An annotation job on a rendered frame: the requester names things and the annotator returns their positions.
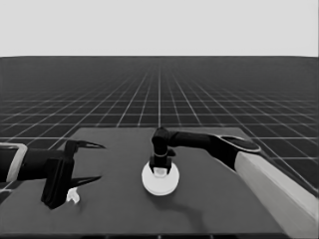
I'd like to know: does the large thick white disc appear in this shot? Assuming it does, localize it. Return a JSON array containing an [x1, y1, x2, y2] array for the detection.
[[141, 160, 180, 196]]

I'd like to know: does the small white T-shaped piece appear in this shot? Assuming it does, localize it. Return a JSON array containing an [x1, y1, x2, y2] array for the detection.
[[65, 186, 81, 205]]

